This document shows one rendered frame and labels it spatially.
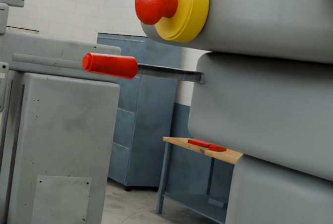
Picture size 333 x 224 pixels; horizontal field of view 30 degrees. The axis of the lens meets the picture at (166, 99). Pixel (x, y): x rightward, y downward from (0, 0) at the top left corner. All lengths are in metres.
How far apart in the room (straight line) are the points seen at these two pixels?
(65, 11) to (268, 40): 9.85
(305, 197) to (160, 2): 0.23
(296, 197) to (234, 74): 0.14
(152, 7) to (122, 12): 9.45
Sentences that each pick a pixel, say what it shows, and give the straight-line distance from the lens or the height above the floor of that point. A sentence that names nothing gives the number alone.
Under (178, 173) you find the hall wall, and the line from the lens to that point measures 8.22.
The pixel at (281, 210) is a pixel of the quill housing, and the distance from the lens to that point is 0.63.
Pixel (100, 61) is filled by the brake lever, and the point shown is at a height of 1.70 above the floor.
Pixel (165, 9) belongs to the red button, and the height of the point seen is 1.75.
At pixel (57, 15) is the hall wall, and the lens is 10.25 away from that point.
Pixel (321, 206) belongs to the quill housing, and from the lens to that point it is 0.60.
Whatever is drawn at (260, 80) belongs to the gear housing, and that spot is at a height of 1.71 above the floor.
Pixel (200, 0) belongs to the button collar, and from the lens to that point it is 0.52.
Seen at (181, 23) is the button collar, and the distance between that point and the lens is 0.52.
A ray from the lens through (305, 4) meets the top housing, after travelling 0.48.
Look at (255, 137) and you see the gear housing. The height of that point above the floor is 1.65.
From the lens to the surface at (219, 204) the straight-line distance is 6.93.
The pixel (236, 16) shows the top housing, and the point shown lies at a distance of 0.50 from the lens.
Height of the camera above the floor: 1.71
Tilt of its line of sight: 3 degrees down
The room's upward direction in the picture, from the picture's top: 8 degrees clockwise
